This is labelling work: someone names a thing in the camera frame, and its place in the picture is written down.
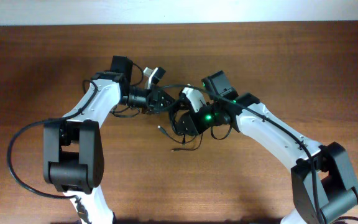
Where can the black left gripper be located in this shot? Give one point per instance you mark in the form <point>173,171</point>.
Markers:
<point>156,94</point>

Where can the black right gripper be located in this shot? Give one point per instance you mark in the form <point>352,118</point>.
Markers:
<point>189,119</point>

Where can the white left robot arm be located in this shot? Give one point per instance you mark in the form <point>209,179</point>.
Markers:
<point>73,152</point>

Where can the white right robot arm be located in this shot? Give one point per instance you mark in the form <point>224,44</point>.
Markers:
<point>323,180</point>

